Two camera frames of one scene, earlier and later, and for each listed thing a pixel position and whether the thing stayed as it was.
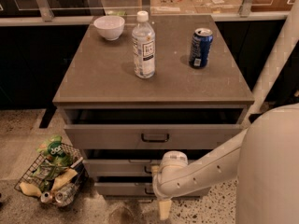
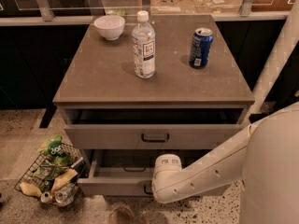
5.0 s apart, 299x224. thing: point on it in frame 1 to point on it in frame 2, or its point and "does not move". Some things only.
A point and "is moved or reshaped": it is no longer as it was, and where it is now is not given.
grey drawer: [120, 168] is moved or reshaped
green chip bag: [55, 151] does not move
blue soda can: [201, 44] does not move
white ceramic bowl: [109, 26] does not move
